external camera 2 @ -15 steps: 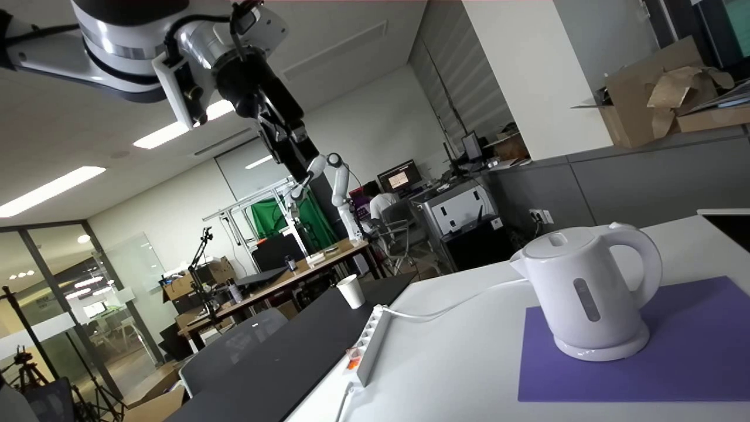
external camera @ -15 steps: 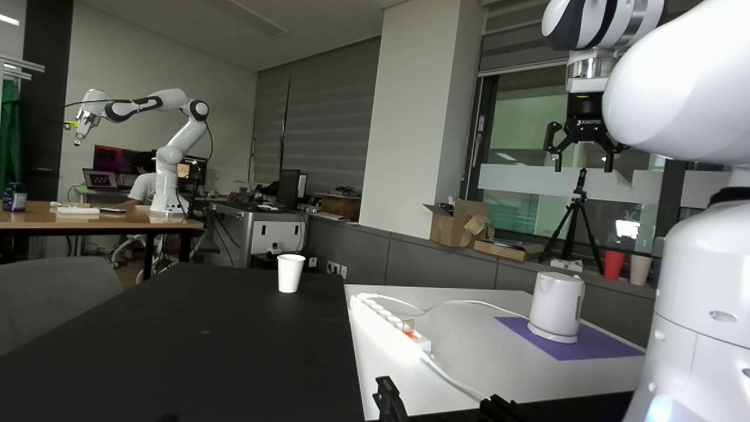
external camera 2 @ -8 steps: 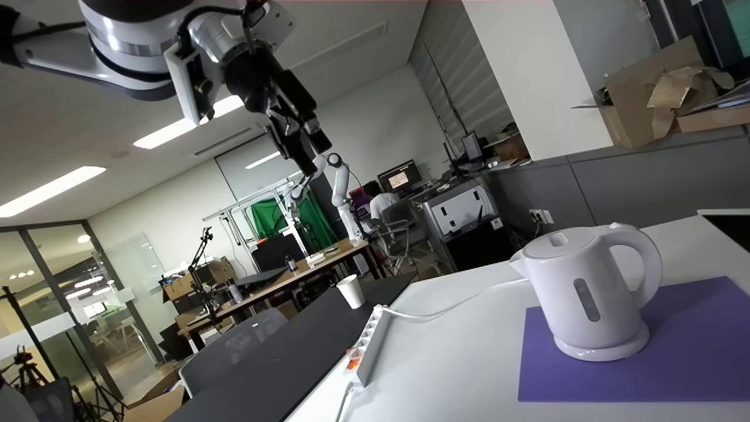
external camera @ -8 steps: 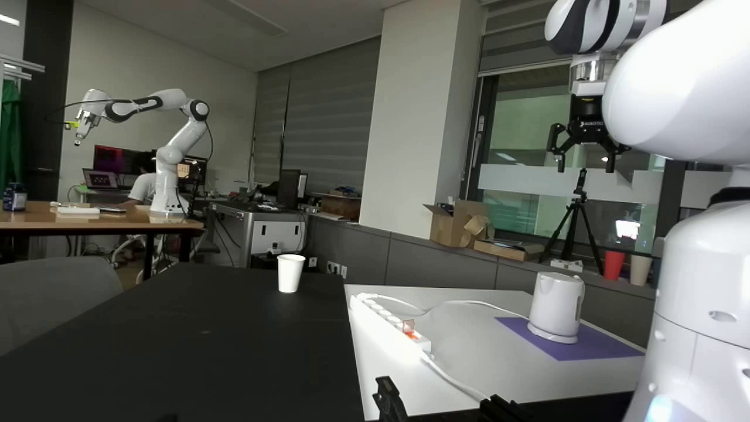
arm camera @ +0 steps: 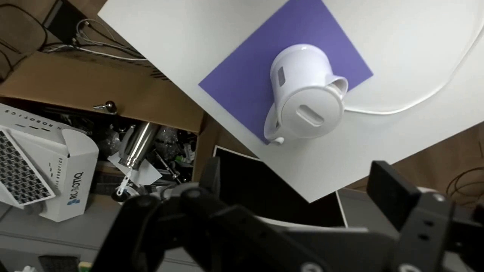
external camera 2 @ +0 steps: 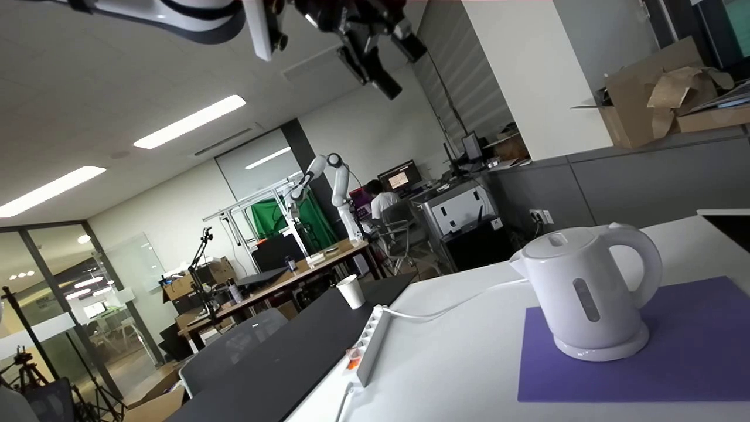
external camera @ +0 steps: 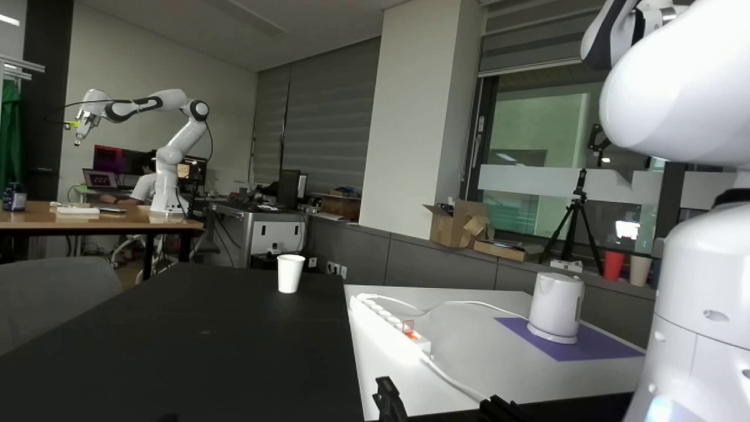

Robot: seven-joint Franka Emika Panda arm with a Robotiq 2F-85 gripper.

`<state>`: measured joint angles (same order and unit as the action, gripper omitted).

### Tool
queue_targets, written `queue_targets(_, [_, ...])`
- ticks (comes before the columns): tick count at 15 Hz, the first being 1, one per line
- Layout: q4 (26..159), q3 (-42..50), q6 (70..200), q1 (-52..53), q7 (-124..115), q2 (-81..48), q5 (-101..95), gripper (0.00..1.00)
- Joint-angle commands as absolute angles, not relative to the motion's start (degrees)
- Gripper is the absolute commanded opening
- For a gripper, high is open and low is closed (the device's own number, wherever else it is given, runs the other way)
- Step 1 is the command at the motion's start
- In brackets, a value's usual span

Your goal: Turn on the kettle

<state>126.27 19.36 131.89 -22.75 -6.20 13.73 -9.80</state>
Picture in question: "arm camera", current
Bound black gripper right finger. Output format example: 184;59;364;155
366;161;484;272

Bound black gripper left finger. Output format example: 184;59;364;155
91;156;330;272

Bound white cylindrical cup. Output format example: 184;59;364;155
262;43;351;147

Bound black flat panel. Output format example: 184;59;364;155
213;145;351;230

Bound silver metal cylinder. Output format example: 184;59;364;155
116;121;160;171

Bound purple rectangular mat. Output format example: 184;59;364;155
197;0;375;145

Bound white perforated device box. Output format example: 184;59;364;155
0;102;101;226

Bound open cardboard box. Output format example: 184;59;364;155
0;50;224;185

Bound small black box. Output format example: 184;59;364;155
41;0;86;46

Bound white power cable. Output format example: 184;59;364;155
343;19;484;118

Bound grey cable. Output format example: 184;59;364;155
44;41;148;65

